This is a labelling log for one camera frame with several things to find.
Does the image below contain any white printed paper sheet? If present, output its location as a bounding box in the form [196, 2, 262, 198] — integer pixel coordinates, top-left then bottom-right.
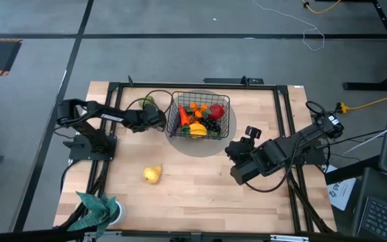
[327, 164, 357, 211]

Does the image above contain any yellow cable with black plug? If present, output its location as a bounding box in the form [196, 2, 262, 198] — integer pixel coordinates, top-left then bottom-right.
[301, 0, 342, 14]

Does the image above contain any yellow pear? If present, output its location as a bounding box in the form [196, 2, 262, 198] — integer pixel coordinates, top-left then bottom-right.
[142, 163, 163, 184]

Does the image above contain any tangerine bunch with leaves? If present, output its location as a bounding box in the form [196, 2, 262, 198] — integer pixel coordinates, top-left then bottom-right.
[195, 103, 213, 119]
[188, 102, 203, 124]

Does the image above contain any white floor cable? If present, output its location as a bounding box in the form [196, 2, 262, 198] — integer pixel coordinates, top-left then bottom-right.
[252, 0, 326, 52]

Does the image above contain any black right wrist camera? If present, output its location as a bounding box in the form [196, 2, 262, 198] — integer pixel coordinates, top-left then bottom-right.
[245, 126, 262, 140]

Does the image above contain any black desk leg frame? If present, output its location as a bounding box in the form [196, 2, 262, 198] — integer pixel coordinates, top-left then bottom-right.
[343, 0, 387, 91]

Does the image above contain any black laptop keyboard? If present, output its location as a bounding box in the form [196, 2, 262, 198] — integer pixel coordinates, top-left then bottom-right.
[356, 196, 387, 242]

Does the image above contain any grey round mat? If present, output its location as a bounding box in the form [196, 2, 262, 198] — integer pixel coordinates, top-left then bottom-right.
[162, 89, 237, 158]

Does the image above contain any dark grape bunch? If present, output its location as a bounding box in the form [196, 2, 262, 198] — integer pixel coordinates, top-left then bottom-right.
[200, 117, 222, 135]

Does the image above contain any teal-leaved plant in white pot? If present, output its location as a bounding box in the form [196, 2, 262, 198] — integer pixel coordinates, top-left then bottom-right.
[66, 191, 126, 240]

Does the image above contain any black wire basket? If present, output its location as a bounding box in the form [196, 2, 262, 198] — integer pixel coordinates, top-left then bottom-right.
[165, 90, 231, 141]

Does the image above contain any black cable bundle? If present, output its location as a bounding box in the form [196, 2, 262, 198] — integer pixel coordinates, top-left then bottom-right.
[286, 164, 332, 235]
[58, 159, 110, 233]

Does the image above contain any black metal rail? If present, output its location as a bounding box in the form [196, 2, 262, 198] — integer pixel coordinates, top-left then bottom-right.
[0, 228, 387, 242]

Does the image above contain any red pomegranate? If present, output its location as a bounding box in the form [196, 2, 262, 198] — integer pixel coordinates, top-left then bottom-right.
[208, 104, 226, 121]

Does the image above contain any green pear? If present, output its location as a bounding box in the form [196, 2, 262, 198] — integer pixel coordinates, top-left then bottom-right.
[138, 95, 156, 109]

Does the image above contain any orange-red carrot with leaves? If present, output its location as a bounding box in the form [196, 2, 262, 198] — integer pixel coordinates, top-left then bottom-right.
[179, 104, 191, 137]

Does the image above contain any yellow star fruit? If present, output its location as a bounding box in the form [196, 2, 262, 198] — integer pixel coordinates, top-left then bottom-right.
[188, 122, 208, 137]

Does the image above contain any yellow extension cable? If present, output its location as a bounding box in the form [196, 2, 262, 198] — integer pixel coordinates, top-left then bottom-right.
[337, 96, 387, 114]

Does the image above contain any black metal table frame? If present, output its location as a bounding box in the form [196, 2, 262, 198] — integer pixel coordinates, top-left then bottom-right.
[91, 80, 315, 236]

